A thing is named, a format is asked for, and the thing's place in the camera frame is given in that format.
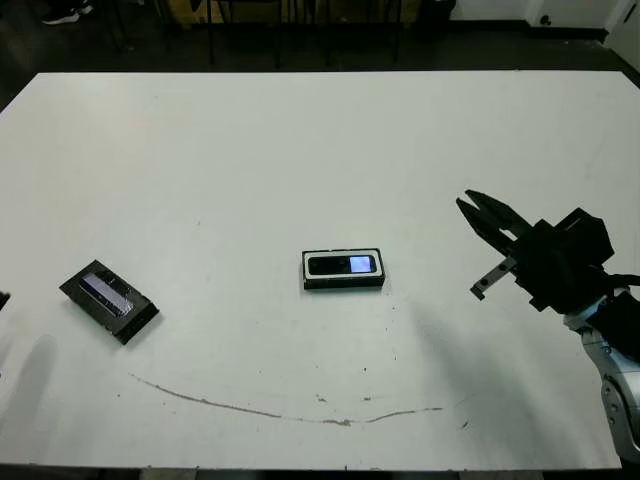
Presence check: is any black printed box lid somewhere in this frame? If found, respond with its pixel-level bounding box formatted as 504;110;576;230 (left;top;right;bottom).
58;258;161;347

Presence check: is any black waste bin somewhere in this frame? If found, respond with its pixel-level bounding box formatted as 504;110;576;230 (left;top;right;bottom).
419;0;459;29

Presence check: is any black phone-like camera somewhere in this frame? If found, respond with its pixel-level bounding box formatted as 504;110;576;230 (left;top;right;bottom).
307;253;380;277

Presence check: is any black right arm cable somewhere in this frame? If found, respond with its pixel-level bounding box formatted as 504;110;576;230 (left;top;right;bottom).
597;269;640;301

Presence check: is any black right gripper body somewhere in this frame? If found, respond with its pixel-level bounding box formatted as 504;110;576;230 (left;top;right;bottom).
469;219;607;314

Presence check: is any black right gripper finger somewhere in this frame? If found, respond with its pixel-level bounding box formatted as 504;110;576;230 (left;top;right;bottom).
456;198;517;252
464;189;532;237

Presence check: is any black sneaker white sole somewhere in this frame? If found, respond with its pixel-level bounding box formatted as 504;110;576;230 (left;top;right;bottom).
42;1;95;26

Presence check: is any black mesh chair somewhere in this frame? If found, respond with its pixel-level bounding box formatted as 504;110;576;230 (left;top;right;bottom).
204;0;284;69
282;0;401;66

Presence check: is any black box base white insert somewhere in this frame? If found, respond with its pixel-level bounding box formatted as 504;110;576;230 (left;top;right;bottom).
301;247;386;292

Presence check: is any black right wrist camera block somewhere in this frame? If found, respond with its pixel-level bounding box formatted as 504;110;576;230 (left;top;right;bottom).
552;206;615;271

